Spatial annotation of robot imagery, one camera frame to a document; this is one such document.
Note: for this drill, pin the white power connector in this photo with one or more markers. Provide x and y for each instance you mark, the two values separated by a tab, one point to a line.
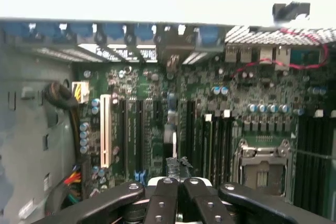
81	93

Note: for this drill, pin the black expansion slot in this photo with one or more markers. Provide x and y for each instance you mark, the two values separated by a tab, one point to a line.
123	134
191	140
139	134

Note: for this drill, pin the metal CPU socket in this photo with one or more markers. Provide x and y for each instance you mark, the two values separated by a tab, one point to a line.
262	155

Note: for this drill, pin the grey power supply unit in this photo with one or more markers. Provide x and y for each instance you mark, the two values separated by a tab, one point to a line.
31	129

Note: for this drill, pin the open grey PC case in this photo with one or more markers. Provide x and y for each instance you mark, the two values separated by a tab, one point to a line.
252	36

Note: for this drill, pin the black RAM slot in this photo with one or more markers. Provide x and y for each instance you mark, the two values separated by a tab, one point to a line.
208	150
227	145

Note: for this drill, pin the white PCI expansion slot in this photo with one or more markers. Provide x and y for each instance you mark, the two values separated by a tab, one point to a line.
105	129

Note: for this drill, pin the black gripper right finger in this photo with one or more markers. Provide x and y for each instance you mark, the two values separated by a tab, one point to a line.
207	204

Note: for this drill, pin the green motherboard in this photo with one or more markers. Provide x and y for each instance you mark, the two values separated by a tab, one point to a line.
236	95

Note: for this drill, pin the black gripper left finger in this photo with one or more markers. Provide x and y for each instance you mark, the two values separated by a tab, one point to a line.
160	203

